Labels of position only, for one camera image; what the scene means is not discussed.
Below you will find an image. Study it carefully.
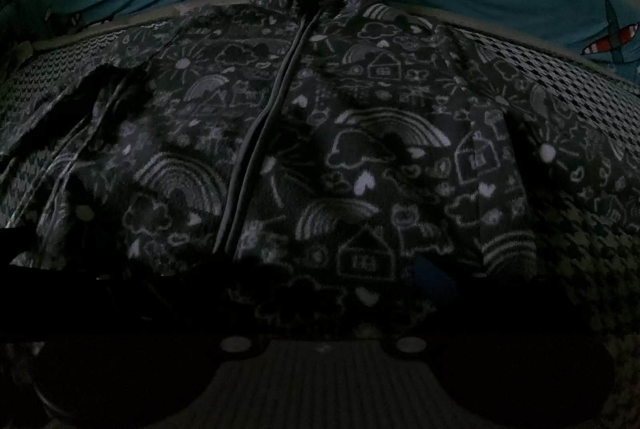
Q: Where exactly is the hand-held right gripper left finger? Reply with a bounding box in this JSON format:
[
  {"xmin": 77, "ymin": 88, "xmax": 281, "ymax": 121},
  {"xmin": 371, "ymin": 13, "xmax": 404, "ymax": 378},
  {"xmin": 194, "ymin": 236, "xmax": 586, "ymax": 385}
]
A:
[{"xmin": 65, "ymin": 251, "xmax": 263, "ymax": 356}]

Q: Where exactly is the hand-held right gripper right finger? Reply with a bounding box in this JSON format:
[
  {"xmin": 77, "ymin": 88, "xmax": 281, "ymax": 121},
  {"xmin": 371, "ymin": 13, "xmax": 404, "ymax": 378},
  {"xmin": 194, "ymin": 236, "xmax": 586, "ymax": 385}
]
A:
[{"xmin": 386, "ymin": 251, "xmax": 583, "ymax": 356}]

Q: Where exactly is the dark doodle print jacket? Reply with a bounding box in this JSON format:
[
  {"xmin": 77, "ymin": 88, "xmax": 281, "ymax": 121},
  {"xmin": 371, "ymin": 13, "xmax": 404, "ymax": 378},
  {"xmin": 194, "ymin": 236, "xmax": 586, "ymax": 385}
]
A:
[{"xmin": 0, "ymin": 0, "xmax": 638, "ymax": 340}]

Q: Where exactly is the houndstooth bed mat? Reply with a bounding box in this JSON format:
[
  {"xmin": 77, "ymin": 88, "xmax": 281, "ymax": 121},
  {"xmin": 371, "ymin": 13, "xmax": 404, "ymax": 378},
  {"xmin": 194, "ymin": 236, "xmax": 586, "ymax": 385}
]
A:
[{"xmin": 0, "ymin": 4, "xmax": 640, "ymax": 390}]

